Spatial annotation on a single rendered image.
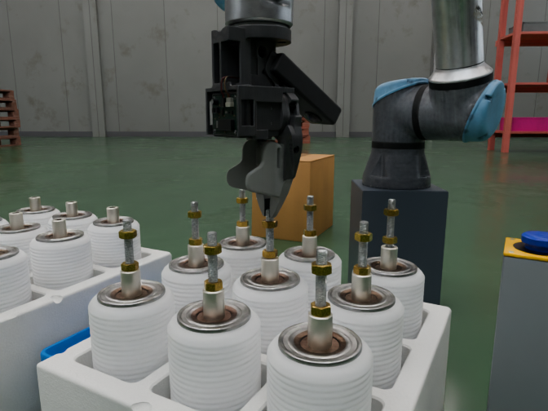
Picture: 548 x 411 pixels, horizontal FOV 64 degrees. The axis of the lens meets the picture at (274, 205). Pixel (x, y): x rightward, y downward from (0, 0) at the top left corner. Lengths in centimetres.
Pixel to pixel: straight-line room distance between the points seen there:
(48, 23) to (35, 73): 119
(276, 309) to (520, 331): 26
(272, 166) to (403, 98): 53
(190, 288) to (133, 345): 11
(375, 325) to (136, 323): 25
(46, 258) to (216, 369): 44
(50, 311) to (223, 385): 38
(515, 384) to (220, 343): 32
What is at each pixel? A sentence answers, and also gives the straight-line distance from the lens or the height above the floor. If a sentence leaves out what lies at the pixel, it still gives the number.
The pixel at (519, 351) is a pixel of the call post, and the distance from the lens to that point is 55.
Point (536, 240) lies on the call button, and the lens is 53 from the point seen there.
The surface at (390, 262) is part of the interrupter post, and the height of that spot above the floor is 26.
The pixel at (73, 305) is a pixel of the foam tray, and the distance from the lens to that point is 79.
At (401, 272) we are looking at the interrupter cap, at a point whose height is 25.
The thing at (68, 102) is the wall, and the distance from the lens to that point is 1170.
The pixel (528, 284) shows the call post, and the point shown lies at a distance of 53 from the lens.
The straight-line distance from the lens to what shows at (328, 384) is 38.
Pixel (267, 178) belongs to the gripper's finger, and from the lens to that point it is 50.
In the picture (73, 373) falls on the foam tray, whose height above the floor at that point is 18.
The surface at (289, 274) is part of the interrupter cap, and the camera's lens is 57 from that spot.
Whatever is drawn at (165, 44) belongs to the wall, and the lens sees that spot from 1096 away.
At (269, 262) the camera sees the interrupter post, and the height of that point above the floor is 28.
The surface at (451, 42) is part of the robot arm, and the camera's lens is 91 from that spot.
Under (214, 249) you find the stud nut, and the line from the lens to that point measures 44.
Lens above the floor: 45
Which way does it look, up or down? 11 degrees down
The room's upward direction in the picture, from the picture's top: straight up
